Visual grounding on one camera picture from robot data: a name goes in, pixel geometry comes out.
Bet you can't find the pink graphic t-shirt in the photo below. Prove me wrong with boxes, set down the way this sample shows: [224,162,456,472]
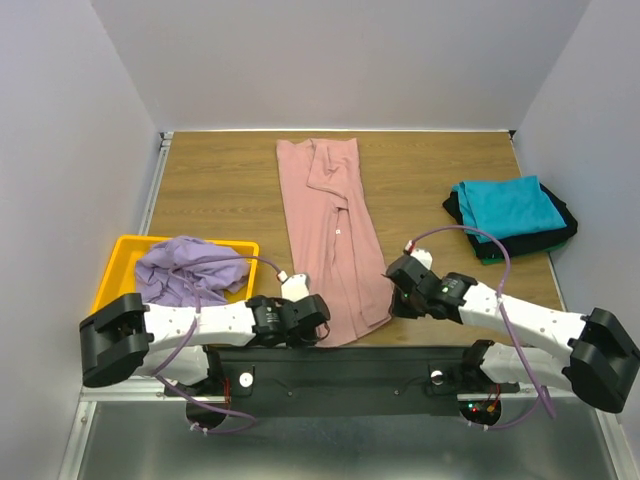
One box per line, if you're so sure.
[276,139,393,348]

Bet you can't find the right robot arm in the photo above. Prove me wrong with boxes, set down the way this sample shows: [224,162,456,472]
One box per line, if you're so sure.
[385,250,639,413]

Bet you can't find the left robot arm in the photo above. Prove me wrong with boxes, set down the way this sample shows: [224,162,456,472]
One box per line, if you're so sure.
[79,293,330,388]

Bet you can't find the black folded t-shirt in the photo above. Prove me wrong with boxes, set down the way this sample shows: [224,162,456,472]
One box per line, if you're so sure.
[442,183,578,258]

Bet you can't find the teal folded t-shirt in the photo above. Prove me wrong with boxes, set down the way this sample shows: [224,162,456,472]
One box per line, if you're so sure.
[451,176,567,240]

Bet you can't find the lavender t-shirt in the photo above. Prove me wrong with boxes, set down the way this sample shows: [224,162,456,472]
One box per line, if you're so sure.
[134,236,250,307]

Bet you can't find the green folded t-shirt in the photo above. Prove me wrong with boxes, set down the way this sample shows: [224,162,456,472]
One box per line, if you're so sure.
[478,241,568,265]

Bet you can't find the yellow plastic tray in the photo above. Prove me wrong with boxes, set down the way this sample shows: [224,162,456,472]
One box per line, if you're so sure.
[89,235,260,313]

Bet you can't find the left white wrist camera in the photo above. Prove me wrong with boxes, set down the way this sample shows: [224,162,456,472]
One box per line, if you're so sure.
[276,270,310,302]

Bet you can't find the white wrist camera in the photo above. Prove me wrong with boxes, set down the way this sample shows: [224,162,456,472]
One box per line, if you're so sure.
[404,241,433,270]
[276,270,310,302]

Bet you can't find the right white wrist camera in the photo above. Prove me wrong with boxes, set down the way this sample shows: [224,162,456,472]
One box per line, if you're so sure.
[404,241,433,270]

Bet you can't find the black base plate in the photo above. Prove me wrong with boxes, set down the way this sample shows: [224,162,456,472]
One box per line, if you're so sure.
[135,344,576,419]

